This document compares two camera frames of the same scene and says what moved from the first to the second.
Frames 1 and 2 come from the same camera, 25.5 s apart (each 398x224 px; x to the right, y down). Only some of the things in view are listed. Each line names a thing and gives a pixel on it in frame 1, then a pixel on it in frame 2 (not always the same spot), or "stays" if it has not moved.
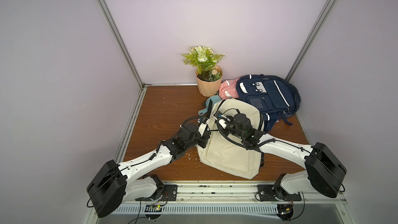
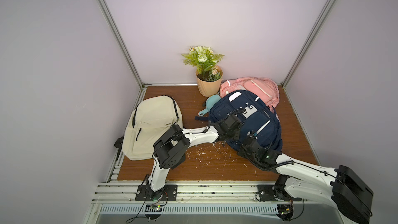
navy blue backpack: [278, 98] to [258, 118]
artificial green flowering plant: [204, 60] stays
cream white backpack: [226, 153] to [150, 120]
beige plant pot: [209, 88] stays
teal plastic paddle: [214, 99] stays
